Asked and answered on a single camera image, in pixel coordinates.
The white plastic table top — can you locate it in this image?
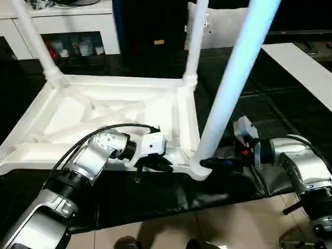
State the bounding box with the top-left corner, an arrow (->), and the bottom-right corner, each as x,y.
0,74 -> 212,181

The white plastic table leg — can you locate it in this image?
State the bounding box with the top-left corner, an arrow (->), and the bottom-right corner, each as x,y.
9,0 -> 64,84
193,0 -> 282,167
182,0 -> 210,90

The black work mat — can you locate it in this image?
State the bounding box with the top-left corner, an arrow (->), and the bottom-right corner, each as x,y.
0,47 -> 332,231

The black stand leg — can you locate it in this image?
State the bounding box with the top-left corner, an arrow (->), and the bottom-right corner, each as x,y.
283,200 -> 312,215

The dark right robot foot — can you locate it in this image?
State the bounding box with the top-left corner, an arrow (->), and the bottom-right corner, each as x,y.
184,239 -> 218,249

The dark robot foot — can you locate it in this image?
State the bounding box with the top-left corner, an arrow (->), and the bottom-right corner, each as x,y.
113,236 -> 141,249
184,239 -> 218,249

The dark left robot foot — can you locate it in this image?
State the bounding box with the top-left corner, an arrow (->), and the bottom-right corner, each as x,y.
113,236 -> 141,249

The white flat board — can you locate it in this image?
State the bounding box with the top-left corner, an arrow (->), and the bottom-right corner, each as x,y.
261,43 -> 332,112

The light grey cushion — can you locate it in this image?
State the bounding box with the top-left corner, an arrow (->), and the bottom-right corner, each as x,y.
184,3 -> 251,50

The black low shelf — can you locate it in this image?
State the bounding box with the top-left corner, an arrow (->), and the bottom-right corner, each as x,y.
270,29 -> 332,52

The black cabinet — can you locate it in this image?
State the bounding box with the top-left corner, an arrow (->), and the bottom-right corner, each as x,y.
112,0 -> 190,60

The white glass-door cabinet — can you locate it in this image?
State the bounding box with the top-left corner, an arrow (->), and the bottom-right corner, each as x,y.
0,0 -> 121,60

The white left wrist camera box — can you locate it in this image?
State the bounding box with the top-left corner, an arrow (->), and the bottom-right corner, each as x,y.
127,132 -> 168,168

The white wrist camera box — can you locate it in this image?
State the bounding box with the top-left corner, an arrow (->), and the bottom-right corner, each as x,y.
232,116 -> 259,148
127,132 -> 168,168

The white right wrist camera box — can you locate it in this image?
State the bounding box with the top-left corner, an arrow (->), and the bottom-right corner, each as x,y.
232,116 -> 259,148

